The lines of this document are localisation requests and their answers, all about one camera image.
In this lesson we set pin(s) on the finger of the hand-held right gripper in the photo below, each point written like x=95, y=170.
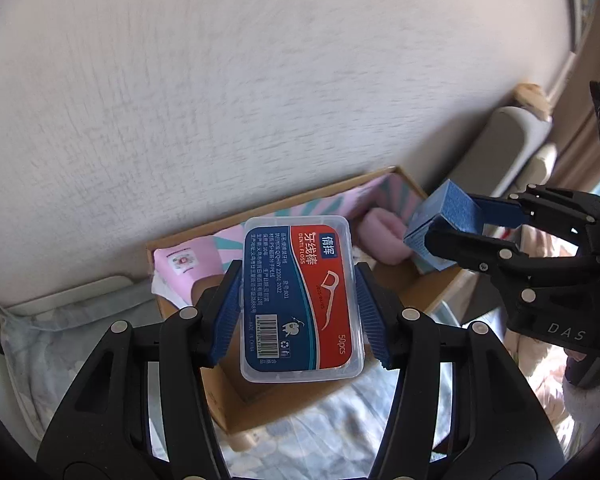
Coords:
x=480, y=252
x=500, y=212

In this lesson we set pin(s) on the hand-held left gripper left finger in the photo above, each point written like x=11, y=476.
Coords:
x=226, y=317

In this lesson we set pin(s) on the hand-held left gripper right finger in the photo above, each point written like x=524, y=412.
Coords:
x=372, y=317

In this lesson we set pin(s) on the small blue carton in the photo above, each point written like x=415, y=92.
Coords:
x=437, y=215

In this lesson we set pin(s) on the clear plastic dental floss box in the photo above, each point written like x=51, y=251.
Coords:
x=300, y=300

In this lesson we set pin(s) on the pink fluffy towel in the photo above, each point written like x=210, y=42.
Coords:
x=382, y=235

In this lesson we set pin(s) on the pink printed cardboard box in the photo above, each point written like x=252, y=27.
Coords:
x=240, y=410

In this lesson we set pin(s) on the person's right forearm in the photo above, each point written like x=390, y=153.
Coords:
x=587, y=407

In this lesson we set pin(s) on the grey cushioned chair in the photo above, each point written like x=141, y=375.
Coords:
x=510, y=155

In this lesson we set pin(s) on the beige plush toy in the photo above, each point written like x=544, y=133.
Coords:
x=532, y=100

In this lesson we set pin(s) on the floral light blue bedsheet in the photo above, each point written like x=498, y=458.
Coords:
x=300, y=440

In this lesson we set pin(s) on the dark framed wall picture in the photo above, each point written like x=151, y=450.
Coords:
x=584, y=5

